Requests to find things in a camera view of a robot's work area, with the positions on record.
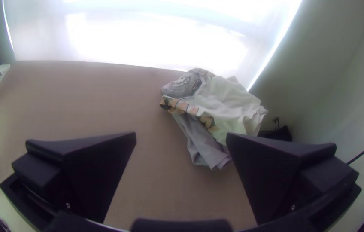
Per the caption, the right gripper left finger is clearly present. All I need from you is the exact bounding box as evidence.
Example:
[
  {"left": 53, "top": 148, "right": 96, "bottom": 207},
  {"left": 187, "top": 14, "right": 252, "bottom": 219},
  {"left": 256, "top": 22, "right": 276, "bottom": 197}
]
[{"left": 11, "top": 131, "right": 137, "bottom": 223}]

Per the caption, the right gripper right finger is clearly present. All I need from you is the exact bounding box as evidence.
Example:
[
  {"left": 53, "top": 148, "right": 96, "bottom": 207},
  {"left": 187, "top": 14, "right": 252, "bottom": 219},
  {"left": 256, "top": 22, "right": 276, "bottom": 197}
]
[{"left": 225, "top": 132, "right": 360, "bottom": 226}]

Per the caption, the heap of white patterned clothes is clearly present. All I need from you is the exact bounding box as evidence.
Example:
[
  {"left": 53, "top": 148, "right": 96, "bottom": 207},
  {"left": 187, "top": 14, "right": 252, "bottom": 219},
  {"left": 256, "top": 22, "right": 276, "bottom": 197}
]
[{"left": 159, "top": 67, "right": 269, "bottom": 171}]

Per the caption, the white sheer curtain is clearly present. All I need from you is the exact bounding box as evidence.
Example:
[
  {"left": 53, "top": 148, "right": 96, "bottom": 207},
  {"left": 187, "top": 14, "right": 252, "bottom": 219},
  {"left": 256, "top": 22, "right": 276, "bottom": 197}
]
[{"left": 3, "top": 0, "right": 303, "bottom": 91}]

